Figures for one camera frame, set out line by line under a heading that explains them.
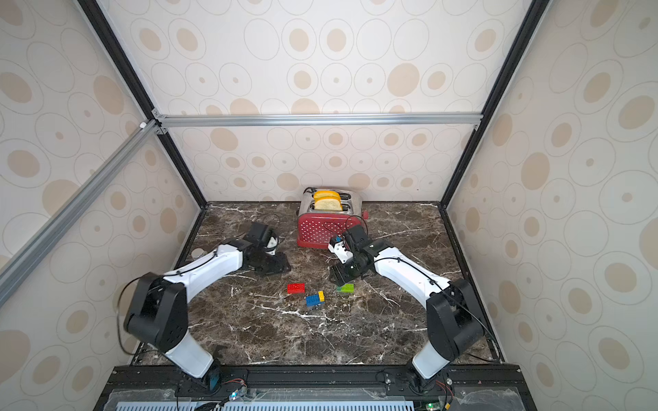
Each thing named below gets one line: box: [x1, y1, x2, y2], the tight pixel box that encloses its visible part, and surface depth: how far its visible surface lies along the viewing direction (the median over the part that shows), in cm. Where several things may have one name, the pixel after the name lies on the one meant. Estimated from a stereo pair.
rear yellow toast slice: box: [313, 190, 341, 200], surface depth 98 cm
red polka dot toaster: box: [296, 186, 370, 250], surface depth 97 cm
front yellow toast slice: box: [314, 196, 343, 212], surface depth 95 cm
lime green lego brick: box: [340, 283, 355, 294], surface depth 94 cm
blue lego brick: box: [305, 293, 325, 308], surface depth 91 cm
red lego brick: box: [287, 282, 306, 294], surface depth 94 cm
